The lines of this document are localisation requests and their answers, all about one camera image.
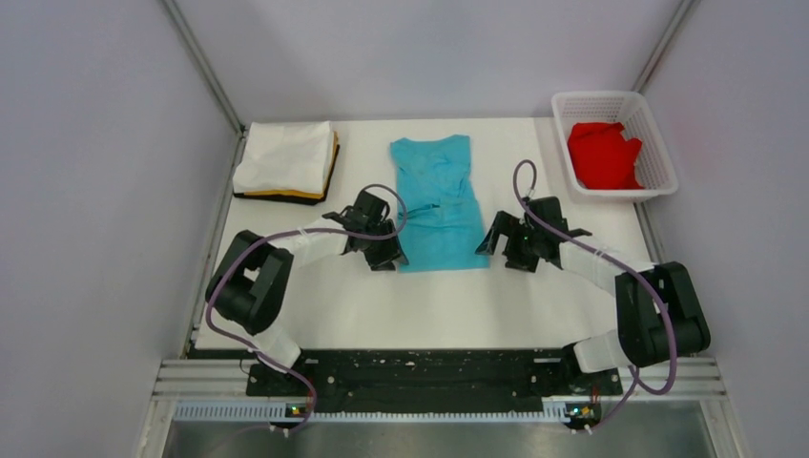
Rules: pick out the red t shirt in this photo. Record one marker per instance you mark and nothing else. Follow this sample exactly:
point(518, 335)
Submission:
point(602, 158)

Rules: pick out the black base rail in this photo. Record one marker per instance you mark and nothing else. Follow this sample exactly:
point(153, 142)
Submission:
point(433, 381)

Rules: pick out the folded white t shirt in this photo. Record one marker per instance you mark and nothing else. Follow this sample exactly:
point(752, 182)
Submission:
point(293, 157)

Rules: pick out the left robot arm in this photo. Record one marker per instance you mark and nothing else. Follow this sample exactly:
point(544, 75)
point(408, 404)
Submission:
point(245, 295)

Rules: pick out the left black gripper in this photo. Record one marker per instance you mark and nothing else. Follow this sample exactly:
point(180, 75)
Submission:
point(382, 260)

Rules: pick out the white plastic basket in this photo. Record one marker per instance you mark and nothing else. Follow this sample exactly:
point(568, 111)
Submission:
point(653, 168)

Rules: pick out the teal t shirt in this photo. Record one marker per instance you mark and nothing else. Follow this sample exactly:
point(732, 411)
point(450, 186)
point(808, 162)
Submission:
point(444, 220)

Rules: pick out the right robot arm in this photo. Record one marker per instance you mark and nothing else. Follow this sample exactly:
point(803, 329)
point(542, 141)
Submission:
point(658, 313)

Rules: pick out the white slotted cable duct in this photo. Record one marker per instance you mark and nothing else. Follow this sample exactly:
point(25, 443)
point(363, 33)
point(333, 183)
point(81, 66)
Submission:
point(292, 413)

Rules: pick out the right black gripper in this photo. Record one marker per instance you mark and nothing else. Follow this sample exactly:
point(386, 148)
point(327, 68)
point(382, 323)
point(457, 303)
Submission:
point(509, 225)

